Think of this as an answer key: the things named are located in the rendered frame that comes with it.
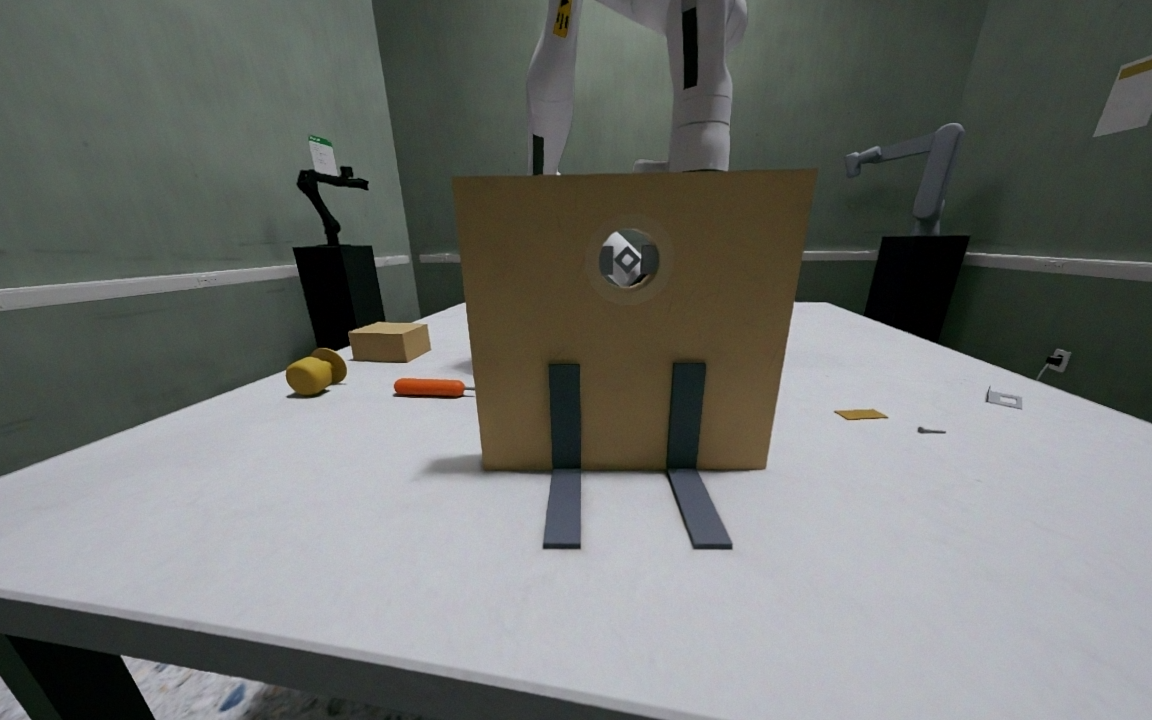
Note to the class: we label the orange-handled screwdriver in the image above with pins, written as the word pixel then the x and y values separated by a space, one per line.
pixel 433 387

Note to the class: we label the tan rectangular plate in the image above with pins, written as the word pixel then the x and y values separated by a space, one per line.
pixel 861 414

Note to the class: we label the yellow door knob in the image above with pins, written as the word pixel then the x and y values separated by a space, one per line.
pixel 310 375

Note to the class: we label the tan wooden door panel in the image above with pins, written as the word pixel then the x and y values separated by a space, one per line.
pixel 730 246

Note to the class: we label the tan cardboard box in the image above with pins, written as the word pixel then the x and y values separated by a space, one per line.
pixel 390 342

